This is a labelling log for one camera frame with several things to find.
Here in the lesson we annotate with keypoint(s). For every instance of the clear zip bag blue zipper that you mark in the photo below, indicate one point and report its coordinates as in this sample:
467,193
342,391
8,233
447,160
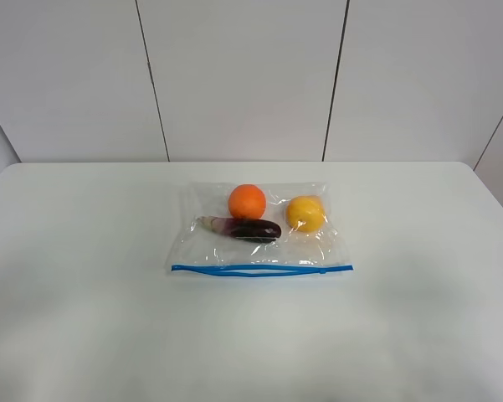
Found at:
200,251

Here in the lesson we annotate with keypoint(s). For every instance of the orange fruit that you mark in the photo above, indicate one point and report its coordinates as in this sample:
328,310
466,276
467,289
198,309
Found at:
247,201

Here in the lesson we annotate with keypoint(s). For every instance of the purple eggplant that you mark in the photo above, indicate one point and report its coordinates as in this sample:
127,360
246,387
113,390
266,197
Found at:
258,231

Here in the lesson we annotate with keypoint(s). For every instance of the yellow lemon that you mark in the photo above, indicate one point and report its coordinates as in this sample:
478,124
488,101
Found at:
305,213

